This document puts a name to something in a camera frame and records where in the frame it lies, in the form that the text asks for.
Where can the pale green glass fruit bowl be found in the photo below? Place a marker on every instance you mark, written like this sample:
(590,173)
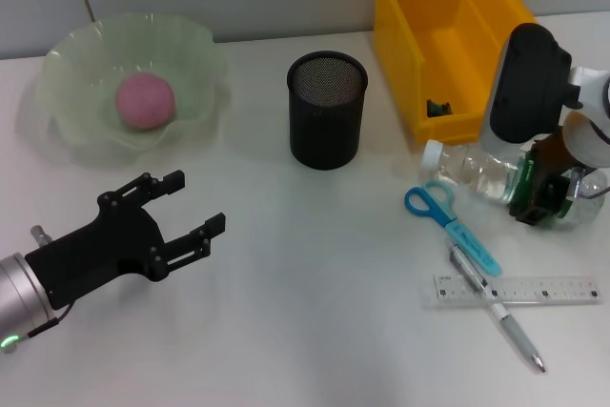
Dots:
(124,54)

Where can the clear plastic ruler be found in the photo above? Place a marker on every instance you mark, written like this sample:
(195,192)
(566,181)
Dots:
(548,290)

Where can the pink peach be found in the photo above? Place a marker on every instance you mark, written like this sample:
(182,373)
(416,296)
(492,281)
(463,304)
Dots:
(145,101)

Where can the blue sheathed scissors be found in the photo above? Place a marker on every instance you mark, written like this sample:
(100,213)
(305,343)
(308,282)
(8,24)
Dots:
(457,230)

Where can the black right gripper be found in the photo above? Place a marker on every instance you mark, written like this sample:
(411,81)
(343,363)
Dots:
(553,156)

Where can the yellow plastic bin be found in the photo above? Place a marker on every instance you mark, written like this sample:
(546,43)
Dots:
(429,21)

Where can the clear green-label water bottle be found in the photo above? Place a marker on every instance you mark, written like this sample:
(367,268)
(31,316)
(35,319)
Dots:
(476,168)

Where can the silver white pen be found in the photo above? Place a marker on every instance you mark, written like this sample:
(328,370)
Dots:
(500,311)

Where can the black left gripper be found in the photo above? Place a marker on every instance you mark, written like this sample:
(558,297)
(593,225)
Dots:
(100,250)

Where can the black mesh pen holder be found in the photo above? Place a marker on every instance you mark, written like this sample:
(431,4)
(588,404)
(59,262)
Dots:
(326,111)

